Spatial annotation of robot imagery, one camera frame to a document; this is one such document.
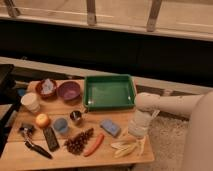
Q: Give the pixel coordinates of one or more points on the purple bowl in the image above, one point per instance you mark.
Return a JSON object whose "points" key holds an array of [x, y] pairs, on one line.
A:
{"points": [[69, 90]]}

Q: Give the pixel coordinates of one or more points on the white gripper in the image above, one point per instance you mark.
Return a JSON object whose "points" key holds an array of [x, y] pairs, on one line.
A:
{"points": [[138, 126]]}

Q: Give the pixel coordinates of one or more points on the red bowl with plastic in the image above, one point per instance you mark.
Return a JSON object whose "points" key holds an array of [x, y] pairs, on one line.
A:
{"points": [[46, 88]]}

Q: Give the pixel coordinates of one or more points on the small metal cup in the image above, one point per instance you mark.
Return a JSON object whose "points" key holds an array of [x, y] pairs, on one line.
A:
{"points": [[76, 117]]}

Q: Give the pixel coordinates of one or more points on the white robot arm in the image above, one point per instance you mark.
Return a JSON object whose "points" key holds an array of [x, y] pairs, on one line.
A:
{"points": [[181, 129]]}

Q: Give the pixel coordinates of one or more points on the black handled can opener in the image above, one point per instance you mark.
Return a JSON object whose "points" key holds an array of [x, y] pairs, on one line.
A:
{"points": [[26, 130]]}

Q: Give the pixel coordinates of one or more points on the white paper cup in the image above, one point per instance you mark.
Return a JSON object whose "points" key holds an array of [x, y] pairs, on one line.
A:
{"points": [[30, 101]]}

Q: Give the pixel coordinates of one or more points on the black remote control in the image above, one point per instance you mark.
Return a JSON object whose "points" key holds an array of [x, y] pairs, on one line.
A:
{"points": [[51, 139]]}

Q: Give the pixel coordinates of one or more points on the blue plastic cup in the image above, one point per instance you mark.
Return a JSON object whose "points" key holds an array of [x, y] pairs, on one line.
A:
{"points": [[61, 125]]}

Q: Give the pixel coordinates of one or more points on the blue sponge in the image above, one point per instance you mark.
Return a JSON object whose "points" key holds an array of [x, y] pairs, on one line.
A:
{"points": [[110, 127]]}

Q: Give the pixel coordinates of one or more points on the green plastic tray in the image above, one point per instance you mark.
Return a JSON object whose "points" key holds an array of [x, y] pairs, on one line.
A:
{"points": [[108, 92]]}

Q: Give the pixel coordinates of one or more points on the brown grape bunch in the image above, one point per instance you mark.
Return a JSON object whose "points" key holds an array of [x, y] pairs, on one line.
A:
{"points": [[77, 144]]}

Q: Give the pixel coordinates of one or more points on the orange apple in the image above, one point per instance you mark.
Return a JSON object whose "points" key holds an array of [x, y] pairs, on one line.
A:
{"points": [[42, 120]]}

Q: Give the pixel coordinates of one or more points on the orange carrot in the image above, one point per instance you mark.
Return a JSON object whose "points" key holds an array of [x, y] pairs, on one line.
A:
{"points": [[95, 145]]}

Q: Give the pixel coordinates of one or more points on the peeled yellow banana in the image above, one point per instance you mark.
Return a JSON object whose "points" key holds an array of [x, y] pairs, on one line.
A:
{"points": [[123, 148]]}

